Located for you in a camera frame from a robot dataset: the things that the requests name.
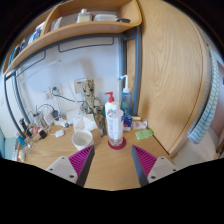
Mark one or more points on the small black box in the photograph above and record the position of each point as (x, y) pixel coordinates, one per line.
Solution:
(42, 134)

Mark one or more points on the steel tumbler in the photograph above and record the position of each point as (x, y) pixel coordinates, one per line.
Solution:
(39, 120)

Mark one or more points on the green wipes packet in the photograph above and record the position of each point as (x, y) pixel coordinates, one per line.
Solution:
(144, 134)

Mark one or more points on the black electric shaver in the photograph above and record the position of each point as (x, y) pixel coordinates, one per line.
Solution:
(25, 126)

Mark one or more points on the flat round red coaster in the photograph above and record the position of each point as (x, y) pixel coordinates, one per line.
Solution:
(110, 146)

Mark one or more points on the grey metal desk frame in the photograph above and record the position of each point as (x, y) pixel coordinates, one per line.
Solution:
(137, 73)

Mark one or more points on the white earbud case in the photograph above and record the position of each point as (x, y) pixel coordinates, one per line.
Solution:
(59, 133)

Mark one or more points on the striped hanging towel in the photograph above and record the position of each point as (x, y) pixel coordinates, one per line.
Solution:
(206, 106)

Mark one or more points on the red flat packet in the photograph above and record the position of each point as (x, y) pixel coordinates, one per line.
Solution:
(33, 129)

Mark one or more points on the wooden shelf unit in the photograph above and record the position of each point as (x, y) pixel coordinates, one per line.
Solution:
(83, 30)

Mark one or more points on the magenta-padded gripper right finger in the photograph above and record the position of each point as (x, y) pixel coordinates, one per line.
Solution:
(160, 166)

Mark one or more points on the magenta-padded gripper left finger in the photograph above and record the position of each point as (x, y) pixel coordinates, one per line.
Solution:
(63, 166)

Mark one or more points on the wrapped round bun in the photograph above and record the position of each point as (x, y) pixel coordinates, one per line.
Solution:
(22, 154)

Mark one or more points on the white power adapter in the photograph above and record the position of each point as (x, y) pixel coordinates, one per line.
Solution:
(50, 116)

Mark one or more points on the white wall socket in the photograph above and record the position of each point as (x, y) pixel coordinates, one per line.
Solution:
(48, 94)

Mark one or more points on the cream plastic cup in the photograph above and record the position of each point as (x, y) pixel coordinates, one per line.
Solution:
(82, 141)

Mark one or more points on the small blue box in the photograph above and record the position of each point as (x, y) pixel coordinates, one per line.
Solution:
(128, 120)

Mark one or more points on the clear plastic water bottle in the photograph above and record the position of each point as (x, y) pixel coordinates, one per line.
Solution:
(115, 126)

